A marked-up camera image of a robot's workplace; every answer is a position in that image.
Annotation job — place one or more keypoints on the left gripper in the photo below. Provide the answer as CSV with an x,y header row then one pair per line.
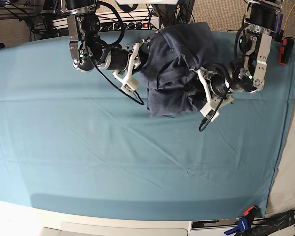
x,y
207,87

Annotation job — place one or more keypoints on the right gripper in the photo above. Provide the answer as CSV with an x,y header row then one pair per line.
x,y
134,62

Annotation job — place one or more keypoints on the blue grey T-shirt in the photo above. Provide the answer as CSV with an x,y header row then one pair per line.
x,y
172,88

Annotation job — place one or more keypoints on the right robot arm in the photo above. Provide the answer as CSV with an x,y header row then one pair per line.
x,y
89,51

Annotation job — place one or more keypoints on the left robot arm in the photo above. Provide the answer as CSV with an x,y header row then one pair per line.
x,y
260,23

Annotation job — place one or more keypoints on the black power strip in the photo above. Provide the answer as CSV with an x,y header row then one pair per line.
x,y
115,26

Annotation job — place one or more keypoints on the orange black clamp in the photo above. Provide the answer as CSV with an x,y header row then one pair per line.
x,y
285,51

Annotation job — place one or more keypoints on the teal table cloth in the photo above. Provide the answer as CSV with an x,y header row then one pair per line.
x,y
71,143

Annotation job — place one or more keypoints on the blue orange clamp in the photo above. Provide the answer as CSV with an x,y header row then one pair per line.
x,y
244,224

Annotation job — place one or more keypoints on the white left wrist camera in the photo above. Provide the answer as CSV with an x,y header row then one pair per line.
x,y
208,109

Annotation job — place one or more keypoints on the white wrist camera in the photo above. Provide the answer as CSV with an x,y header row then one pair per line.
x,y
129,86
208,109

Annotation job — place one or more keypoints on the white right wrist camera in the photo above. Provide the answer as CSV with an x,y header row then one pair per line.
x,y
129,86

